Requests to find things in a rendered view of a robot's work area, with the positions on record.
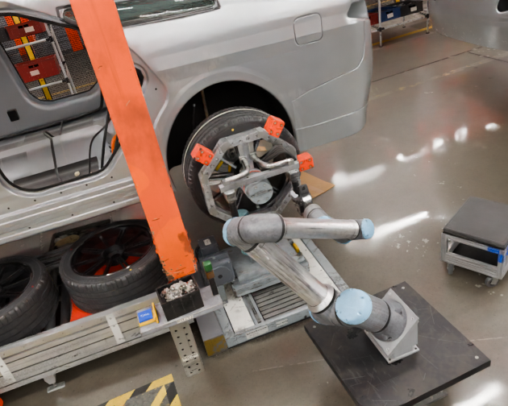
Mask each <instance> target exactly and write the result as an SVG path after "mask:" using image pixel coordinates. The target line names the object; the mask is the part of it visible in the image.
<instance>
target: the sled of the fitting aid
mask: <svg viewBox="0 0 508 406"><path fill-rule="evenodd" d="M287 240H288V242H289V244H290V245H291V246H292V248H293V249H294V250H295V251H296V253H297V254H298V261H297V262H298V263H299V264H301V265H302V266H303V267H304V268H305V269H306V270H307V271H310V266H309V262H308V260H307V259H306V257H305V256H304V255H303V253H302V252H301V251H300V250H299V247H298V246H297V244H296V243H294V241H293V240H292V239H291V238H287ZM234 273H235V272H234ZM279 282H281V281H280V280H279V279H278V278H277V277H275V276H274V275H273V274H271V273H270V272H269V271H267V272H265V273H262V274H259V275H255V276H253V277H251V278H248V279H245V280H242V281H239V280H238V278H237V276H236V274H235V281H232V282H230V283H229V284H230V286H231V289H232V291H233V292H234V295H235V298H237V297H240V296H243V295H246V294H248V293H250V292H254V291H257V290H259V289H262V288H266V287H268V286H270V285H273V284H276V283H279Z"/></svg>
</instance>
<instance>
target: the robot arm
mask: <svg viewBox="0 0 508 406"><path fill-rule="evenodd" d="M298 192H299V194H300V197H299V196H298V195H297V194H295V192H294V191H293V190H292V191H290V196H291V198H292V201H293V203H294V204H295V203H297V204H298V208H299V209H298V208H297V211H300V213H299V214H300V215H301V216H303V215H304V218H295V217H282V216H281V215H280V214H279V213H256V214H249V215H246V216H242V217H234V218H232V219H229V220H228V221H227V222H226V223H225V224H224V227H223V238H224V240H225V242H226V243H227V244H228V245H230V246H233V247H238V248H239V249H240V250H242V251H243V252H244V253H247V254H248V255H249V256H251V257H252V258H253V259H254V260H255V261H257V262H258V263H259V264H260V265H261V266H262V267H264V268H265V269H266V270H268V271H269V272H270V273H271V274H273V275H274V276H275V277H277V278H278V279H279V280H280V281H281V282H282V283H283V284H285V285H286V286H287V287H288V288H290V289H291V290H292V291H293V292H295V293H296V294H297V295H298V296H300V297H301V298H302V299H303V300H304V301H305V302H306V303H307V307H308V309H309V313H310V316H311V317H312V319H313V320H314V321H316V322H317V323H319V324H322V325H337V326H347V327H356V328H361V329H365V330H367V331H369V332H371V333H372V334H373V336H374V337H375V338H377V339H378V340H380V341H383V342H393V341H395V340H397V339H398V338H399V337H400V336H401V335H402V333H403V332H404V330H405V328H406V322H407V315H406V310H405V309H404V307H403V306H402V304H400V303H399V302H397V301H395V300H391V299H386V300H382V299H379V298H377V297H375V296H372V295H370V294H368V293H366V292H363V291H361V290H360V289H355V288H349V289H347V290H345V291H343V292H338V291H337V290H336V289H335V288H333V287H332V286H331V285H330V284H322V283H321V282H320V281H319V280H318V279H316V278H315V277H314V276H313V275H312V274H310V273H309V272H308V271H307V270H306V269H305V268H304V267H303V266H302V265H301V264H299V263H298V262H297V261H296V260H295V259H293V258H292V257H291V256H290V255H288V254H287V253H286V252H285V251H284V250H282V249H281V248H280V247H279V246H278V245H277V244H276V243H275V242H280V241H281V240H282V239H283V238H331V239H333V240H335V241H336V242H338V243H342V244H347V243H349V242H351V241H352V240H358V239H368V238H371V237H372V236H373V235H374V225H373V222H372V221H371V220H370V219H366V218H364V219H360V220H357V219H349V220H343V219H334V218H333V217H330V216H328V215H327V214H326V213H325V212H324V210H322V209H321V208H320V206H319V205H316V204H313V201H312V196H311V195H310V192H309V189H308V187H307V184H302V185H299V186H298ZM302 213H303V214H302Z"/></svg>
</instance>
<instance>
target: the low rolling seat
mask: <svg viewBox="0 0 508 406"><path fill-rule="evenodd" d="M448 239H450V240H451V241H450V242H448ZM441 260H442V261H444V262H447V263H448V266H447V269H448V274H449V275H451V274H452V273H453V271H454V269H455V268H454V265H456V266H459V267H464V268H467V269H469V270H472V271H476V272H479V273H481V274H484V275H487V276H488V277H487V278H486V279H485V284H486V286H487V287H489V288H492V287H494V286H496V285H497V284H498V281H499V280H502V278H503V277H504V275H505V274H506V272H507V271H508V204H504V203H500V202H496V201H490V200H486V199H482V198H479V197H472V196H471V197H469V198H468V199H467V201H466V202H465V203H464V204H463V205H462V206H461V207H460V208H459V209H458V211H457V212H456V213H455V214H454V216H453V217H452V218H451V219H450V221H449V222H448V223H447V224H446V225H445V227H444V228H443V233H442V235H441ZM453 264H454V265H453Z"/></svg>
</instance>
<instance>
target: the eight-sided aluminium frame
mask: <svg viewBox="0 0 508 406"><path fill-rule="evenodd" d="M257 139H264V140H266V141H268V142H270V143H271V144H273V145H278V144H279V145H282V146H283V147H285V148H286V149H287V150H288V151H289V152H290V153H291V154H292V155H293V156H294V157H295V158H296V159H297V160H298V158H297V152H296V148H294V147H293V146H292V145H291V144H289V143H287V142H286V141H284V140H283V139H280V138H276V137H274V136H272V135H269V133H268V132H267V131H266V129H264V128H262V127H257V128H254V129H251V130H246V131H244V132H240V133H238V134H235V135H230V136H227V137H224V138H221V139H220V140H219V141H218V142H217V144H216V146H215V147H214V149H213V151H212V152H213V153H214V158H213V159H212V160H211V162H210V164H209V165H208V166H206V165H205V164H204V165H203V167H202V169H200V172H199V173H198V177H199V178H198V179H199V180H200V184H201V186H202V192H203V195H204V198H205V202H206V207H207V209H208V211H209V213H210V215H213V216H214V217H217V218H220V219H222V220H224V221H226V222H227V221H228V220H229V219H232V216H231V212H229V211H227V210H225V209H222V208H220V207H218V206H216V205H215V204H214V198H213V195H212V192H211V189H210V183H209V180H208V179H209V178H210V175H211V174H212V172H213V171H214V169H215V168H216V166H217V165H218V163H219V161H220V160H221V159H222V157H223V155H224V153H225V152H226V150H227V149H228V148H231V147H235V146H237V145H239V144H244V143H247V142H249V141H254V140H257ZM239 140H240V141H239ZM290 185H291V186H290ZM292 190H293V186H292V182H291V181H289V183H288V184H287V185H286V186H285V188H284V190H283V191H282V192H281V194H280V196H279V197H278V198H277V200H276V201H275V203H274V204H273V206H272V207H269V208H267V209H262V210H260V211H258V212H255V213H251V214H256V213H279V214H281V213H282V211H283V210H284V208H285V207H286V206H287V204H288V203H289V201H290V200H291V196H290V191H292Z"/></svg>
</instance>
